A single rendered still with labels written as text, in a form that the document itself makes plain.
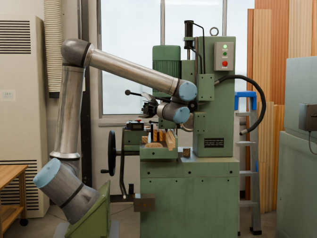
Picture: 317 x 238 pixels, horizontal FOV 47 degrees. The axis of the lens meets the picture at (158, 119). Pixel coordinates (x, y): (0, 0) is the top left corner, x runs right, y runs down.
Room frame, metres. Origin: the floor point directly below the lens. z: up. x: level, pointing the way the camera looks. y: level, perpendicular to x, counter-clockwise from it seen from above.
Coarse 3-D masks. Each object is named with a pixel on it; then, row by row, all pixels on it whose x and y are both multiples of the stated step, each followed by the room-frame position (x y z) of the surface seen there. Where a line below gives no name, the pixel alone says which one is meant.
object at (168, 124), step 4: (160, 120) 2.22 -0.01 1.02; (160, 124) 2.22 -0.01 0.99; (164, 124) 2.22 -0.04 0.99; (168, 124) 2.22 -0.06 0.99; (172, 124) 2.23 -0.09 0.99; (160, 128) 2.22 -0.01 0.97; (164, 128) 2.22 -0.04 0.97; (168, 128) 2.23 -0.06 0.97; (172, 128) 2.23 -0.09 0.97; (180, 128) 2.23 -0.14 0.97
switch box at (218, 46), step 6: (216, 42) 2.10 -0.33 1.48; (222, 42) 2.10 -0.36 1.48; (228, 42) 2.10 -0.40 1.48; (216, 48) 2.10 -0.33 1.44; (222, 48) 2.10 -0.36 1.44; (228, 48) 2.10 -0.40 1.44; (216, 54) 2.10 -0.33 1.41; (222, 54) 2.10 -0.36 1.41; (228, 54) 2.10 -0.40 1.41; (216, 60) 2.10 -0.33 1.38; (222, 60) 2.10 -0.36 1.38; (228, 60) 2.10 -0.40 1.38; (216, 66) 2.10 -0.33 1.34; (222, 66) 2.10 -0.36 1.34; (228, 66) 2.10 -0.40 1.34
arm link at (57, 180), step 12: (48, 168) 1.58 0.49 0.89; (60, 168) 1.60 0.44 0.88; (72, 168) 1.72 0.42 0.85; (36, 180) 1.57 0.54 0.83; (48, 180) 1.56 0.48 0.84; (60, 180) 1.57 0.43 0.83; (72, 180) 1.60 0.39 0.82; (48, 192) 1.57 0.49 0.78; (60, 192) 1.56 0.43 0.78; (72, 192) 1.57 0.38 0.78; (60, 204) 1.58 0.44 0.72
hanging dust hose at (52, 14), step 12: (48, 0) 3.31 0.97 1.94; (60, 0) 3.39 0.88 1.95; (48, 12) 3.31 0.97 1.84; (60, 12) 3.39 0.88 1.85; (48, 24) 3.31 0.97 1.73; (60, 24) 3.37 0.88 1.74; (48, 36) 3.32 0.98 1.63; (60, 36) 3.35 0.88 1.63; (48, 48) 3.32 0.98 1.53; (60, 48) 3.35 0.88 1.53; (48, 60) 3.32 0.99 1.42; (60, 60) 3.33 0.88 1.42; (48, 72) 3.33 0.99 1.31; (60, 72) 3.33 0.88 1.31; (48, 84) 3.34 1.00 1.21; (60, 84) 3.33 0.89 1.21
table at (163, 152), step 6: (150, 138) 2.25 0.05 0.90; (144, 144) 2.05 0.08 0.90; (162, 144) 2.05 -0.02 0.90; (126, 150) 2.16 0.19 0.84; (132, 150) 2.17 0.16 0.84; (138, 150) 2.17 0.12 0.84; (144, 150) 1.96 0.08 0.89; (150, 150) 1.96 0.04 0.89; (156, 150) 1.96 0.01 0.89; (162, 150) 1.96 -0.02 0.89; (168, 150) 1.96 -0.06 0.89; (174, 150) 1.97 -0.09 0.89; (144, 156) 1.96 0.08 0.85; (150, 156) 1.96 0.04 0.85; (156, 156) 1.96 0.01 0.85; (162, 156) 1.96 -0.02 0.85; (168, 156) 1.96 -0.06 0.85; (174, 156) 1.97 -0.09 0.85
